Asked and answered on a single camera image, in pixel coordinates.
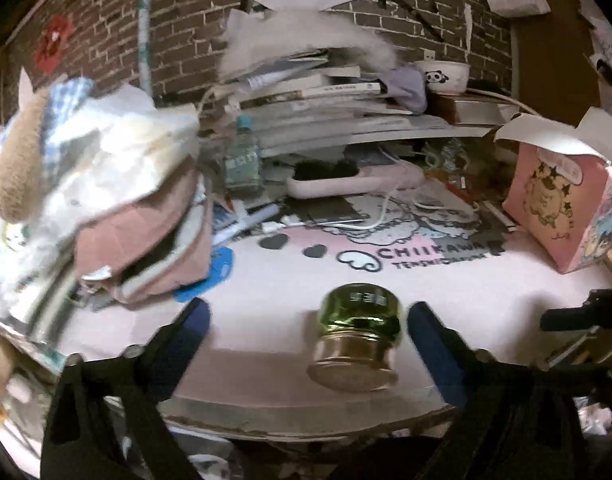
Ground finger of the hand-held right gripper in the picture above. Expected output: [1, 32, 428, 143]
[540, 287, 612, 333]

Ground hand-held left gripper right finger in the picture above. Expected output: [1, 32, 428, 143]
[408, 301, 587, 480]

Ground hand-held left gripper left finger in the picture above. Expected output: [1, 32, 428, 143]
[40, 297, 212, 480]

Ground green glass jar gold lid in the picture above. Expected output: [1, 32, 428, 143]
[306, 284, 403, 393]

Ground pink cartoon tissue box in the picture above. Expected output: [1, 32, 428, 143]
[501, 142, 612, 275]

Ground blue flat plastic piece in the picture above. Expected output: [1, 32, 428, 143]
[176, 245, 234, 303]

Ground pink printed desk mat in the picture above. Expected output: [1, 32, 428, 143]
[51, 180, 612, 436]

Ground clear plastic bottle blue cap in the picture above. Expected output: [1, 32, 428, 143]
[221, 115, 264, 198]

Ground white foam sheet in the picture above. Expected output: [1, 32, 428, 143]
[493, 107, 612, 166]

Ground brown box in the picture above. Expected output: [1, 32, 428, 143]
[428, 92, 522, 126]

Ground brown plush toy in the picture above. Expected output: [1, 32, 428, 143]
[0, 92, 54, 223]

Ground purple cloth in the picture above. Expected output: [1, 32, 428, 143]
[378, 66, 429, 113]

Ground stack of books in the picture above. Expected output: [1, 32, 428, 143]
[221, 50, 492, 158]

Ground blue checked cloth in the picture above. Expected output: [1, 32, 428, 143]
[41, 77, 94, 151]

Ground white panda bowl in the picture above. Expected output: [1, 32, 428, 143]
[413, 60, 471, 95]

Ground grey fluffy fur piece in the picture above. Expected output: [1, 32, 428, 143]
[218, 7, 409, 81]

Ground white cable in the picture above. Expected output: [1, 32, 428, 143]
[281, 147, 482, 233]

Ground red paper wall decoration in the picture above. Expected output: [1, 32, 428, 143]
[35, 14, 76, 67]

